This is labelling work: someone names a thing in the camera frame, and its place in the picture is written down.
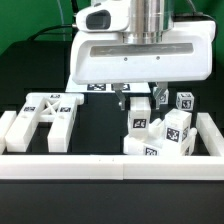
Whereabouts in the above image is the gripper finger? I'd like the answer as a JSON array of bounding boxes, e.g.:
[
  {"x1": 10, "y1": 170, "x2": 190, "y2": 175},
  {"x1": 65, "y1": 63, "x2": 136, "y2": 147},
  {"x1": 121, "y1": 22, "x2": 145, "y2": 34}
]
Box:
[
  {"x1": 153, "y1": 82, "x2": 168, "y2": 109},
  {"x1": 114, "y1": 83, "x2": 126, "y2": 110}
]

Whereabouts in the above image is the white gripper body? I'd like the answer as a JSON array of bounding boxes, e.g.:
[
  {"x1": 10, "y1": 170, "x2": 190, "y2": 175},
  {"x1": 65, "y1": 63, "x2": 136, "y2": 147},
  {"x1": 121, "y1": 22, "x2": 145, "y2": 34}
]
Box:
[{"x1": 70, "y1": 0, "x2": 217, "y2": 84}]

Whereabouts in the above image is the white chair seat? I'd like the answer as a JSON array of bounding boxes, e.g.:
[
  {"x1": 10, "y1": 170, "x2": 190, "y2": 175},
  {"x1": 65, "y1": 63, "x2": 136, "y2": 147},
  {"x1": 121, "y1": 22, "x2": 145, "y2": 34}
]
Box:
[{"x1": 122, "y1": 116, "x2": 198, "y2": 157}]

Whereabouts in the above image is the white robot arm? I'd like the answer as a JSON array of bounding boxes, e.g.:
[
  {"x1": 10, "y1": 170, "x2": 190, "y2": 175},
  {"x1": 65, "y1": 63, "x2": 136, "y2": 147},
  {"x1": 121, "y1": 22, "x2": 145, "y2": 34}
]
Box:
[{"x1": 70, "y1": 0, "x2": 216, "y2": 104}]

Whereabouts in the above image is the small white marker cube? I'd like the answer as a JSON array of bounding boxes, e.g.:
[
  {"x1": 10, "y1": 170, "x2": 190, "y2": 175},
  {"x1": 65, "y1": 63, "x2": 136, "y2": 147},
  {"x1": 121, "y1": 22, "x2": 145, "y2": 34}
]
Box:
[{"x1": 159, "y1": 90, "x2": 169, "y2": 104}]

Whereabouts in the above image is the right white marker cube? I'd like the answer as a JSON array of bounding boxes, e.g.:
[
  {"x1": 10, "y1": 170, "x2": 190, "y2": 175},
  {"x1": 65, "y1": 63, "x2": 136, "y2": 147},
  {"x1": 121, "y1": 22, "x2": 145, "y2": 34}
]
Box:
[{"x1": 176, "y1": 92, "x2": 194, "y2": 111}]

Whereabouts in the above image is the white marker sheet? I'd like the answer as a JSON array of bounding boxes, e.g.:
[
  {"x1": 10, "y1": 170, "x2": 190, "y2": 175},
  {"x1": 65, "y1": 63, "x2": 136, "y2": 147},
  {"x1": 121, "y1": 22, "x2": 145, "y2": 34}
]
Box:
[{"x1": 66, "y1": 79, "x2": 151, "y2": 93}]

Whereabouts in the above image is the white U-shaped fence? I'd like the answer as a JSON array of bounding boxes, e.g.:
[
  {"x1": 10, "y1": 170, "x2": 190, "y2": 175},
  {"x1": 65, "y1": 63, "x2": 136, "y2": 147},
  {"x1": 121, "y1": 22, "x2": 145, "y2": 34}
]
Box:
[{"x1": 0, "y1": 111, "x2": 224, "y2": 180}]

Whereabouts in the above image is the white chair back frame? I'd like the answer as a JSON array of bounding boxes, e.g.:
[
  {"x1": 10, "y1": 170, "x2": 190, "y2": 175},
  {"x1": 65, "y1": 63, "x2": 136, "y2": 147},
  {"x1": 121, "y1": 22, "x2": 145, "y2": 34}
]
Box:
[{"x1": 5, "y1": 93, "x2": 84, "y2": 153}]

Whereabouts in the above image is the thin grey cable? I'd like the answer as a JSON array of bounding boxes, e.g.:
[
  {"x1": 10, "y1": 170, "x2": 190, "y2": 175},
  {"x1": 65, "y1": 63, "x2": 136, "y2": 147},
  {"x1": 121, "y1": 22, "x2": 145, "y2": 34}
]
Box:
[{"x1": 55, "y1": 0, "x2": 66, "y2": 42}]

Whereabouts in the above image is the black cable with connector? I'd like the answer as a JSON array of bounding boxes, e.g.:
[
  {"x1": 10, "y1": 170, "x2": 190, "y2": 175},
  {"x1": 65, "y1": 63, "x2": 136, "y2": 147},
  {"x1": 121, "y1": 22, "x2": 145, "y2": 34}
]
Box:
[{"x1": 27, "y1": 0, "x2": 81, "y2": 42}]

